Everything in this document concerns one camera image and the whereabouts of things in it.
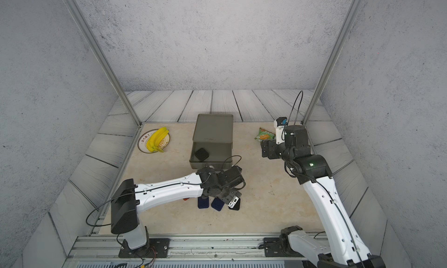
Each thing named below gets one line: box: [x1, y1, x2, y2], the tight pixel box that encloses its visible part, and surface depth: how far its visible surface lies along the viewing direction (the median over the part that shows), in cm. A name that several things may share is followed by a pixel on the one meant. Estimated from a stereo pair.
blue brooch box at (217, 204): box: [210, 196, 225, 212], surface depth 86 cm
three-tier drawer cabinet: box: [189, 113, 234, 170], surface depth 89 cm
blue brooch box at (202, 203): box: [197, 196, 209, 209], surface depth 86 cm
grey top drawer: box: [189, 140, 233, 171], surface depth 88 cm
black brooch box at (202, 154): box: [194, 147, 209, 162], surface depth 87 cm
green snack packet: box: [254, 127, 276, 141], surface depth 110 cm
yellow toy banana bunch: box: [146, 127, 170, 154], surface depth 110 cm
